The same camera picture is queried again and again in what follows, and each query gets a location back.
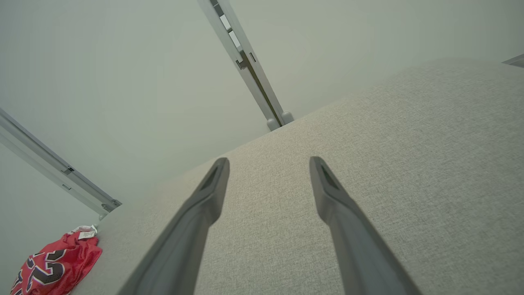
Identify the grey metal frame post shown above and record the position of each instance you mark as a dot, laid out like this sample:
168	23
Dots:
251	84
41	159

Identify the grey metal frame piece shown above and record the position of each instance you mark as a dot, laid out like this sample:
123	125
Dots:
515	61

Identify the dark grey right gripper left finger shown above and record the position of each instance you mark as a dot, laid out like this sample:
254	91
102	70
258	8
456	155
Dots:
180	246

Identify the red number 23 jersey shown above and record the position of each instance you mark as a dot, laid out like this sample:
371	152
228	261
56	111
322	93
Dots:
69	258

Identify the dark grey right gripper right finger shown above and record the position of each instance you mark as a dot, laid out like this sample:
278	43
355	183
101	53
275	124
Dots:
360	254

